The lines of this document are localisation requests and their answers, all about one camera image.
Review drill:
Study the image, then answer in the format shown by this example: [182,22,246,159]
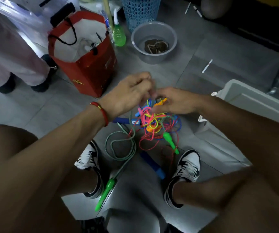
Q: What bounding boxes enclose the person's left hand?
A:
[98,72,156,122]

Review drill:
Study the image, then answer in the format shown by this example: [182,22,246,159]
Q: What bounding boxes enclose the person's right hand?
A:
[151,87,204,116]

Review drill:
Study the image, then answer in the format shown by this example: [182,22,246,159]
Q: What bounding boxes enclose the pile of jump ropes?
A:
[134,97,182,153]

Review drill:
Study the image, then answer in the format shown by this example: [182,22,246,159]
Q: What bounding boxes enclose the blue foam handle skipping rope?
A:
[112,117,180,180]

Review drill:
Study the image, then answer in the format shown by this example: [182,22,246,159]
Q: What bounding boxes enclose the grey plastic storage bin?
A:
[194,79,279,168]

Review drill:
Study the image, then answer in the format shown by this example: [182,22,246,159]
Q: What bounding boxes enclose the green braided jump rope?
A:
[95,111,180,212]

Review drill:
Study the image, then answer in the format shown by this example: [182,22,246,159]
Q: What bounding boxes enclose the person's left forearm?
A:
[0,105,106,233]

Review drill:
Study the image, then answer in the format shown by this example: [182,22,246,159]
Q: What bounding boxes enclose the person's right forearm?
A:
[197,94,279,209]

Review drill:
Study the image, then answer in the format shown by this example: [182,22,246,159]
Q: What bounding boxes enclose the person's right shoe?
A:
[163,149,201,209]

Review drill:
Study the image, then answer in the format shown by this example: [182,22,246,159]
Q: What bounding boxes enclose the person's left shoe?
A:
[74,140,106,199]

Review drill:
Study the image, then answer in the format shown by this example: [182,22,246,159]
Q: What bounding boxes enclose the person's right leg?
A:
[172,167,279,233]

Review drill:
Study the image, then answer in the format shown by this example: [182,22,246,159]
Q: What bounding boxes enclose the clear plastic storage bin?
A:
[0,0,81,50]

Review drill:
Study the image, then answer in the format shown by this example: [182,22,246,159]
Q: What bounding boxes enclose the person's left leg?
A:
[0,125,99,233]

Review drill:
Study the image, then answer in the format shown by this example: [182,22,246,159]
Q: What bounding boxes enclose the red paper bag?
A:
[48,11,118,98]

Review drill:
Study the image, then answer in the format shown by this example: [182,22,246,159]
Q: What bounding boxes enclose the green spray bottle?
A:
[112,8,127,47]

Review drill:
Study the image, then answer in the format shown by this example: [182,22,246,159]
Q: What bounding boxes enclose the grey plastic basin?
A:
[131,21,178,65]

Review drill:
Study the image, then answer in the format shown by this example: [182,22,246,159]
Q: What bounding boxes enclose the small clear water bottle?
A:
[98,3,111,31]

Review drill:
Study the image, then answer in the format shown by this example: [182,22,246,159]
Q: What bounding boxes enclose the blue mesh wastebasket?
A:
[121,0,162,33]

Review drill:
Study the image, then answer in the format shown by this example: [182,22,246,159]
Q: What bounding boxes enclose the white oval side table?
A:
[102,0,115,31]

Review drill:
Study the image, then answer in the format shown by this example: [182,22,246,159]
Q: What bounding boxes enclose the brown ball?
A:
[200,0,234,20]

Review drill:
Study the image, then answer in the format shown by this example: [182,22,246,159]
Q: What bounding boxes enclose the grey plastic stool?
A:
[62,165,217,233]

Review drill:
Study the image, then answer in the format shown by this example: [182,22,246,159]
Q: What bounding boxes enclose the black rectangular pad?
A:
[50,3,76,28]

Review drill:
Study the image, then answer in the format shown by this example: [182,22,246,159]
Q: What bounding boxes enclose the yellow flat board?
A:
[255,0,279,12]

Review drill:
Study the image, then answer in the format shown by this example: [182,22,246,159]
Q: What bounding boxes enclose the red string bracelet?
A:
[90,101,109,127]

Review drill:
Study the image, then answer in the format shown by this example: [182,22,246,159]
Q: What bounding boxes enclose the brown tangled strap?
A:
[144,39,170,54]

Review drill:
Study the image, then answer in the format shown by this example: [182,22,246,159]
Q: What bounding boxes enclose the white cable bundle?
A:
[79,39,100,56]

